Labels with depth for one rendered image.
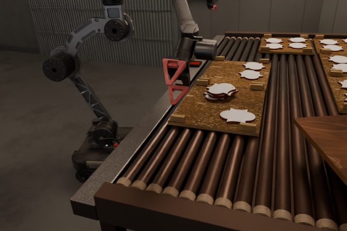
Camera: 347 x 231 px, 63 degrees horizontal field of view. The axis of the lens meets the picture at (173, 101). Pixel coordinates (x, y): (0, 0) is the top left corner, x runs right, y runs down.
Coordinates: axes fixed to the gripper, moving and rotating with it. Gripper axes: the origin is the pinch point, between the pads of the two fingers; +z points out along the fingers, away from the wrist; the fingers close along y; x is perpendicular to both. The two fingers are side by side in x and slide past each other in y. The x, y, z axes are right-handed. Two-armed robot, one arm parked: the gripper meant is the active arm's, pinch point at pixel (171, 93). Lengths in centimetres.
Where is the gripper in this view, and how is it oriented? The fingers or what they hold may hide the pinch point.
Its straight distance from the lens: 82.1
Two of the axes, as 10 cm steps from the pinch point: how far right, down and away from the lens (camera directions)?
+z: -2.4, 8.2, -5.1
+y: 1.2, 5.5, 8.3
